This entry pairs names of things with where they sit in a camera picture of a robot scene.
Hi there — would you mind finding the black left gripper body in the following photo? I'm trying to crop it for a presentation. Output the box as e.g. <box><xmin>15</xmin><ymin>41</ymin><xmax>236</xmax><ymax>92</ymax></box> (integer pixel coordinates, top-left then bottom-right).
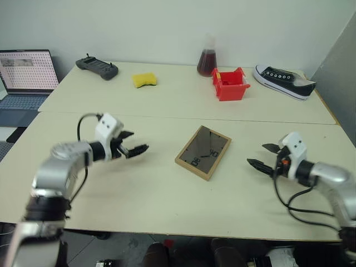
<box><xmin>110</xmin><ymin>132</ymin><xmax>130</xmax><ymax>161</ymax></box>

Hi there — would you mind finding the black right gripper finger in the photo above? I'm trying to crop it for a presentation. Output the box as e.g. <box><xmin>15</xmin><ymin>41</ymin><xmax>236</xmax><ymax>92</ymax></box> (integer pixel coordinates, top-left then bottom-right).
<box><xmin>246</xmin><ymin>158</ymin><xmax>276</xmax><ymax>177</ymax></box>
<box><xmin>261</xmin><ymin>142</ymin><xmax>283</xmax><ymax>155</ymax></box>

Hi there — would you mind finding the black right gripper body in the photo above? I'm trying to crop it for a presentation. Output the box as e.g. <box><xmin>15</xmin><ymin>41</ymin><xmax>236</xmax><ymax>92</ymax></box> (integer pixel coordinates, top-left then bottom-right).
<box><xmin>273</xmin><ymin>145</ymin><xmax>291</xmax><ymax>179</ymax></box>

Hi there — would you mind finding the open grey laptop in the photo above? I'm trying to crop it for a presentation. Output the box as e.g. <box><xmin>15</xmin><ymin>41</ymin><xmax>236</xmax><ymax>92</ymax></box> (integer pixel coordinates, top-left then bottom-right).
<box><xmin>0</xmin><ymin>49</ymin><xmax>61</xmax><ymax>128</ymax></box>

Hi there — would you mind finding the yellow sponge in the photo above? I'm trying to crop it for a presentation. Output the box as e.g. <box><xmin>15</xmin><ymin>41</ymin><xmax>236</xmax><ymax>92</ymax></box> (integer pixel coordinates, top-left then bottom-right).
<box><xmin>131</xmin><ymin>72</ymin><xmax>158</xmax><ymax>90</ymax></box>

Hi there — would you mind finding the black and white sneaker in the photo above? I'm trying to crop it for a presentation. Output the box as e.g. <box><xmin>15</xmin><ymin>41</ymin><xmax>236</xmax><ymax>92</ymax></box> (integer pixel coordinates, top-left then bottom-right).
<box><xmin>252</xmin><ymin>64</ymin><xmax>317</xmax><ymax>101</ymax></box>

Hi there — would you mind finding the red plastic storage bin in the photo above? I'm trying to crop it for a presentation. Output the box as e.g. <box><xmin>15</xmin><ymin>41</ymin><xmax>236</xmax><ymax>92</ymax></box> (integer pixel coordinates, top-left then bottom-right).
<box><xmin>211</xmin><ymin>67</ymin><xmax>251</xmax><ymax>102</ymax></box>

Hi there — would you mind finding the dark grey handheld controller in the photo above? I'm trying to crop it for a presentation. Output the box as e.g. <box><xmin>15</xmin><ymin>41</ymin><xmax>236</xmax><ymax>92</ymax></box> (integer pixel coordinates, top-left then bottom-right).
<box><xmin>75</xmin><ymin>53</ymin><xmax>120</xmax><ymax>81</ymax></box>

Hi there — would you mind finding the dark brown rounded shape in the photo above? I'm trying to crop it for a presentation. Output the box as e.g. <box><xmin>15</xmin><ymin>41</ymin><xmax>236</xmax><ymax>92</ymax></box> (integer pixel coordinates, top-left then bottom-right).
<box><xmin>146</xmin><ymin>241</ymin><xmax>170</xmax><ymax>267</ymax></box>
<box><xmin>210</xmin><ymin>238</ymin><xmax>247</xmax><ymax>267</ymax></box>

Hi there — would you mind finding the grey partition panel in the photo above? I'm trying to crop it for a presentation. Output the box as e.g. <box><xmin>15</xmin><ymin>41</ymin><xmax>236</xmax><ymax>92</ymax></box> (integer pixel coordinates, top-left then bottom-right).
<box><xmin>310</xmin><ymin>12</ymin><xmax>356</xmax><ymax>128</ymax></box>

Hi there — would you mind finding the glass flask with brown liquid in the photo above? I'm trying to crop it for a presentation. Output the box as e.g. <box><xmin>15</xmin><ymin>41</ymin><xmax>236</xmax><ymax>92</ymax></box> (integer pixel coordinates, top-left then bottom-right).
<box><xmin>196</xmin><ymin>32</ymin><xmax>218</xmax><ymax>78</ymax></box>

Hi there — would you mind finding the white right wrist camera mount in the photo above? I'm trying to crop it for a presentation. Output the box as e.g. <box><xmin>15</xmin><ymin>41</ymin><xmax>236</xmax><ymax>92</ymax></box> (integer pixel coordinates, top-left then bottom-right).
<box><xmin>279</xmin><ymin>131</ymin><xmax>308</xmax><ymax>179</ymax></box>

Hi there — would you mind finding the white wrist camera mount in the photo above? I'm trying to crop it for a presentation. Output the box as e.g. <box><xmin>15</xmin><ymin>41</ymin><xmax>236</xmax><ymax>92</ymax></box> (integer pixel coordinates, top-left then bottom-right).
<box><xmin>279</xmin><ymin>131</ymin><xmax>308</xmax><ymax>179</ymax></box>
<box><xmin>94</xmin><ymin>112</ymin><xmax>125</xmax><ymax>161</ymax></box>

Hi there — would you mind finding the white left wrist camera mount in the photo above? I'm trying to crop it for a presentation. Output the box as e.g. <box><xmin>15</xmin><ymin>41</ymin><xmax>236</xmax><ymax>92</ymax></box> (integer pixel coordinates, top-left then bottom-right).
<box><xmin>94</xmin><ymin>112</ymin><xmax>125</xmax><ymax>161</ymax></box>

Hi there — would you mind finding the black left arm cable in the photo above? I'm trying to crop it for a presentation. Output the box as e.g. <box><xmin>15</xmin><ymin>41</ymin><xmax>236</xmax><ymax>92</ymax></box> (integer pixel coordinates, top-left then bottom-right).
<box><xmin>69</xmin><ymin>112</ymin><xmax>102</xmax><ymax>202</ymax></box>

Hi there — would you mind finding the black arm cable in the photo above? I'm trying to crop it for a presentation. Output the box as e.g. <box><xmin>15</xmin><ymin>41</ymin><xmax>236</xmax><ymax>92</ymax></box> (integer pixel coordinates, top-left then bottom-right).
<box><xmin>273</xmin><ymin>168</ymin><xmax>343</xmax><ymax>231</ymax></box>
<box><xmin>69</xmin><ymin>112</ymin><xmax>102</xmax><ymax>202</ymax></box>

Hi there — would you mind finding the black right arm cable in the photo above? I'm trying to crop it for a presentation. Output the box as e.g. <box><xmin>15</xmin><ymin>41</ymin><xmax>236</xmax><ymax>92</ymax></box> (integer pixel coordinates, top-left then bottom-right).
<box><xmin>273</xmin><ymin>168</ymin><xmax>343</xmax><ymax>231</ymax></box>

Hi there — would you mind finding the square wooden frame clock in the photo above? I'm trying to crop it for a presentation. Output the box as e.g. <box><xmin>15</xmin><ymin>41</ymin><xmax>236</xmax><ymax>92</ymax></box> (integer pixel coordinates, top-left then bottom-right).
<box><xmin>174</xmin><ymin>125</ymin><xmax>233</xmax><ymax>182</ymax></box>

